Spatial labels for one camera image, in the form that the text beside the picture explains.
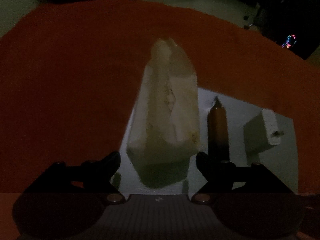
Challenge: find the red table cloth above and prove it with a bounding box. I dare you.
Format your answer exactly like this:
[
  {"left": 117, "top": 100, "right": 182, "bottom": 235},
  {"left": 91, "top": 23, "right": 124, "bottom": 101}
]
[{"left": 0, "top": 0, "right": 320, "bottom": 240}]

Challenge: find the white power adapter plug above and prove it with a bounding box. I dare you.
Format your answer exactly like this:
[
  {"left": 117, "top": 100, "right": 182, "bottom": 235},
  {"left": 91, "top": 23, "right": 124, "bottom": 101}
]
[{"left": 244, "top": 109, "right": 284, "bottom": 154}]

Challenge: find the brown lip balm tube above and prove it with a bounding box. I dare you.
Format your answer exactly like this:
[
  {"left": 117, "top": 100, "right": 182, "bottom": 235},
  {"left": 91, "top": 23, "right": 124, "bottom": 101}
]
[{"left": 207, "top": 96, "right": 229, "bottom": 163}]

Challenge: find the black office chair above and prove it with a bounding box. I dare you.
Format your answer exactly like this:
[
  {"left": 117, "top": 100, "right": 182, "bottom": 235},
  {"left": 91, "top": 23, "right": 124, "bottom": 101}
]
[{"left": 244, "top": 0, "right": 319, "bottom": 60}]

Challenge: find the white flat board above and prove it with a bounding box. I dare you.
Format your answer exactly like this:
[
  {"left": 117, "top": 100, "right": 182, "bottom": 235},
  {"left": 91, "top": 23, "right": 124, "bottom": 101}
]
[{"left": 112, "top": 88, "right": 298, "bottom": 197}]

